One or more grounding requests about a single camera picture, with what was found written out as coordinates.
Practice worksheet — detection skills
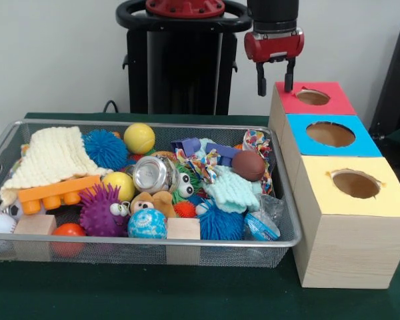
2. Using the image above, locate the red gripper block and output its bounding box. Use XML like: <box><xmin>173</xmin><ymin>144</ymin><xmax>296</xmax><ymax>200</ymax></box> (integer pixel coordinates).
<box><xmin>243</xmin><ymin>28</ymin><xmax>305</xmax><ymax>97</ymax></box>

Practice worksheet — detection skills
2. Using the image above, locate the crushed clear plastic bottle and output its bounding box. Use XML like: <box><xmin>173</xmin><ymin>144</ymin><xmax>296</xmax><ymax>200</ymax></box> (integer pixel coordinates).
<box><xmin>243</xmin><ymin>194</ymin><xmax>285</xmax><ymax>241</ymax></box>

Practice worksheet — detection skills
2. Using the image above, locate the wooden box with three holes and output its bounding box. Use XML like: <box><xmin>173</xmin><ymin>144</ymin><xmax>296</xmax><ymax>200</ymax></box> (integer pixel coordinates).
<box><xmin>268</xmin><ymin>81</ymin><xmax>400</xmax><ymax>289</ymax></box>

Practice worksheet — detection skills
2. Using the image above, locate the shallow silver mesh bin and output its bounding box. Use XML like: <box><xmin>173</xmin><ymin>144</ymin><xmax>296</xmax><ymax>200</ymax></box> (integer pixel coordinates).
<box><xmin>0</xmin><ymin>119</ymin><xmax>303</xmax><ymax>269</ymax></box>

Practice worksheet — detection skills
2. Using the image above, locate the brown toy football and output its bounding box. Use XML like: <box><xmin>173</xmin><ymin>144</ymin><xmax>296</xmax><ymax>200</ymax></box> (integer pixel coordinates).
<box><xmin>232</xmin><ymin>150</ymin><xmax>266</xmax><ymax>183</ymax></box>

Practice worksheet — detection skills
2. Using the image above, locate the black upright panel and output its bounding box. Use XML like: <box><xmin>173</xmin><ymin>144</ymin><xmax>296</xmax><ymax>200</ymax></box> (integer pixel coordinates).
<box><xmin>369</xmin><ymin>21</ymin><xmax>400</xmax><ymax>134</ymax></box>

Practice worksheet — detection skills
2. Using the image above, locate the yellow tennis style ball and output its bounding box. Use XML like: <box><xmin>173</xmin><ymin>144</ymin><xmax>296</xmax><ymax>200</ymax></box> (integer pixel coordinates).
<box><xmin>123</xmin><ymin>123</ymin><xmax>156</xmax><ymax>155</ymax></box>

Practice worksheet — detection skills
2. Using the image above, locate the blue spiky rubber ball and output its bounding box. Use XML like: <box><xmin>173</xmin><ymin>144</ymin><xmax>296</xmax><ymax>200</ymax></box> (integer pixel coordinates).
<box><xmin>82</xmin><ymin>129</ymin><xmax>129</xmax><ymax>171</ymax></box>

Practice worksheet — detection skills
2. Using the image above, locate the smooth yellow ball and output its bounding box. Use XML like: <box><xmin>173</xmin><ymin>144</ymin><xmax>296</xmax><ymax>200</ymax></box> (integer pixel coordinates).
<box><xmin>102</xmin><ymin>171</ymin><xmax>136</xmax><ymax>203</ymax></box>

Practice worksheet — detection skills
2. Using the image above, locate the blue white patterned ball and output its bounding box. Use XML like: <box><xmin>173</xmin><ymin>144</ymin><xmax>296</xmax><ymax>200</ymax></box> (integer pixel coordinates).
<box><xmin>127</xmin><ymin>208</ymin><xmax>168</xmax><ymax>240</ymax></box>

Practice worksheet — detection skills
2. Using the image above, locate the purple spiky ball with eyes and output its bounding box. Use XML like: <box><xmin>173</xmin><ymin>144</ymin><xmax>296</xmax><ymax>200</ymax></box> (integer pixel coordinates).
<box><xmin>78</xmin><ymin>182</ymin><xmax>131</xmax><ymax>238</ymax></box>

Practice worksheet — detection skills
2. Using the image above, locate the cream knitted cloth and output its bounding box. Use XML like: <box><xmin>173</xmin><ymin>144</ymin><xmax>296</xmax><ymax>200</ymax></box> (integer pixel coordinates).
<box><xmin>0</xmin><ymin>125</ymin><xmax>113</xmax><ymax>209</ymax></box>

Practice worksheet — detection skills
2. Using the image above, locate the dark green table cloth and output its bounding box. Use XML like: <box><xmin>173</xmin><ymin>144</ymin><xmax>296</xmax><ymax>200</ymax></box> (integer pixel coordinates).
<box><xmin>0</xmin><ymin>112</ymin><xmax>400</xmax><ymax>320</ymax></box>

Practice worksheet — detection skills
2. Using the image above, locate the orange toy building brick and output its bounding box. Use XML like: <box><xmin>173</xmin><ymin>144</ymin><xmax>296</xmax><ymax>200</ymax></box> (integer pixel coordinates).
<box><xmin>17</xmin><ymin>175</ymin><xmax>103</xmax><ymax>215</ymax></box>

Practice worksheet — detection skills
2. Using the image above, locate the red orange ball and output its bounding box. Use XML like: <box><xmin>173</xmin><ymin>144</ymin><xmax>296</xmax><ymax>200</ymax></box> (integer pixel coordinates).
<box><xmin>51</xmin><ymin>223</ymin><xmax>87</xmax><ymax>258</ymax></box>

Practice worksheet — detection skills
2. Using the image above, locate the white baseball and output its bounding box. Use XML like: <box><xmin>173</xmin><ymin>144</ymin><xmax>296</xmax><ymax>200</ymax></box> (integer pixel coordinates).
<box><xmin>0</xmin><ymin>212</ymin><xmax>17</xmax><ymax>234</ymax></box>

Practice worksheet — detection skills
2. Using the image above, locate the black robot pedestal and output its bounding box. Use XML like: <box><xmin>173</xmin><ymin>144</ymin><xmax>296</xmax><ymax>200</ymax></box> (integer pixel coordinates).
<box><xmin>115</xmin><ymin>0</ymin><xmax>254</xmax><ymax>116</ymax></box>

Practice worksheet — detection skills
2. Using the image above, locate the black looped cable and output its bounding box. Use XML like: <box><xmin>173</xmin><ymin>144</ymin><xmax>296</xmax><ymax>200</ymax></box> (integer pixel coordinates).
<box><xmin>102</xmin><ymin>99</ymin><xmax>120</xmax><ymax>114</ymax></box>

